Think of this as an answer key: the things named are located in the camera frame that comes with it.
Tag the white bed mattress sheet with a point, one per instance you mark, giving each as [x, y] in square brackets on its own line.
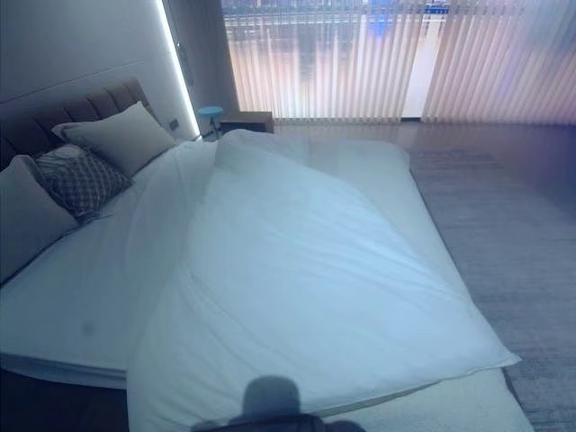
[76, 279]

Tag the white duvet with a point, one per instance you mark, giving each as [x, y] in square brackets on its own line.
[288, 252]

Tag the dark wooden bedside table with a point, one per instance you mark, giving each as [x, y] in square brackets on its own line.
[247, 120]

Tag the blue round stool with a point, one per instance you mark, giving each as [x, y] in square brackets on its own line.
[210, 116]

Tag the vertical led light strip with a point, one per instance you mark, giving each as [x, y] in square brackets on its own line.
[177, 67]

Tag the large grey pillow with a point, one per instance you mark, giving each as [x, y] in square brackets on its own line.
[27, 211]
[121, 135]

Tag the vertical window blinds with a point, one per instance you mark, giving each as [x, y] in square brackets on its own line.
[396, 58]

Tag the grey patterned cushion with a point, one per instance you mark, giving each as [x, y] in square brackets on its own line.
[83, 182]

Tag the grey floor rug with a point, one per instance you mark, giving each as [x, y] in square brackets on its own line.
[504, 252]

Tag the brown padded headboard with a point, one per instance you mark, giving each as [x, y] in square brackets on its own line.
[76, 108]

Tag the wall socket panel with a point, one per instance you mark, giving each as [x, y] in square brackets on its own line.
[173, 123]

